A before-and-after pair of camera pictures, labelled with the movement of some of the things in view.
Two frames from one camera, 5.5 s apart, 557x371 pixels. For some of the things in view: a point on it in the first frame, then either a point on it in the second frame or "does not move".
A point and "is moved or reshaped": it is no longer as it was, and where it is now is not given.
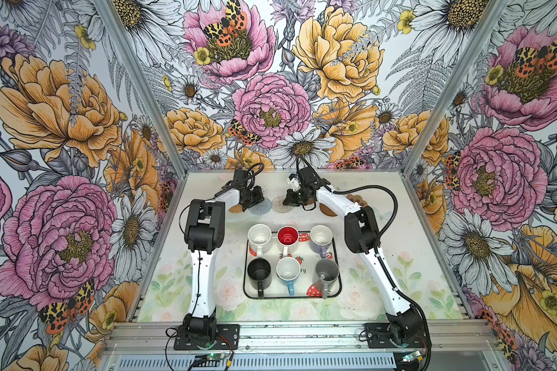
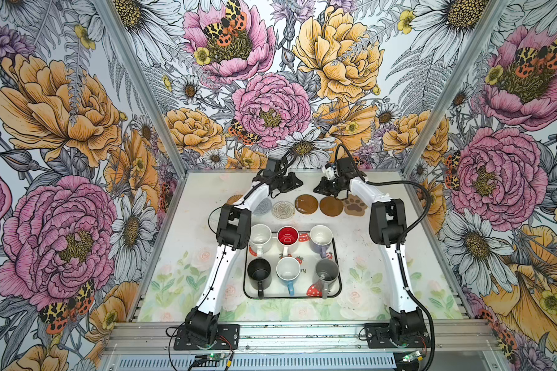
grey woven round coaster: [261, 209] does not move
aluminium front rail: [296, 339] does not move
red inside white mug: [287, 239] does not move
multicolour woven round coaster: [278, 206] is moved or reshaped
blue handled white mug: [288, 269] does not move
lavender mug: [320, 239] does not move
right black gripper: [290, 200] -> [322, 187]
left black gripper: [258, 197] -> [292, 184]
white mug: [259, 238] does not move
